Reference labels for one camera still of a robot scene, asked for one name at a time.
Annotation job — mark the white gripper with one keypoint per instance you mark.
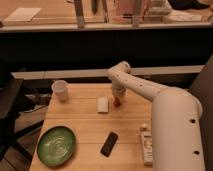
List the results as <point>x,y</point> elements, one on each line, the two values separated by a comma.
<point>118,92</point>

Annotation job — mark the red pepper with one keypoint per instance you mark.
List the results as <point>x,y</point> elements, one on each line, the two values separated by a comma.
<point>117,102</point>

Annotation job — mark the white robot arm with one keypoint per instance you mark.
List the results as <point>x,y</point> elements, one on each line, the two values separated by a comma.
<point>175,114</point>

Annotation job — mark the green ceramic bowl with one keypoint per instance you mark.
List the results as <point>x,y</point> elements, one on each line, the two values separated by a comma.
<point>56,146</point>

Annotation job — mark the white sponge block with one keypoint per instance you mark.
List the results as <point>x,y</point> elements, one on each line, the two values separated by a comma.
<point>102,105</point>

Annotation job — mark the small white knob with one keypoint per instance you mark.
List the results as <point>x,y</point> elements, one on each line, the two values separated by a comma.
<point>143,127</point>

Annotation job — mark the black rectangular block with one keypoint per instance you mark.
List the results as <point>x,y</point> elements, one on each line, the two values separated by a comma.
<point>109,144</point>

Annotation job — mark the white remote-like box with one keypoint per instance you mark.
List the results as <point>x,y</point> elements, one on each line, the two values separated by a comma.
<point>146,140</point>

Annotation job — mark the white paper cup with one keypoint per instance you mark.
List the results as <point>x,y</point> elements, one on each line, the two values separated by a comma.
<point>60,89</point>

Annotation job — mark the black chair left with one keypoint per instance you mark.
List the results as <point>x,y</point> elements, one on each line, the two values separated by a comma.
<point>12,103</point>

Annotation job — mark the white paper sheet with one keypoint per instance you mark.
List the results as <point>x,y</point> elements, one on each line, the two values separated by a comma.
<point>22,14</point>

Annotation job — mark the grey metal post right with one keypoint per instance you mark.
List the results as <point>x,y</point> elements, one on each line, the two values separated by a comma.
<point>136,13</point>

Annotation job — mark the grey metal post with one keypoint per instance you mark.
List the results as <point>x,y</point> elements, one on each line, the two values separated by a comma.
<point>79,13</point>
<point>136,13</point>

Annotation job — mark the grey metal post left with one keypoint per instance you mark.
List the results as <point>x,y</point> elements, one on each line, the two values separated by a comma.
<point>79,13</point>

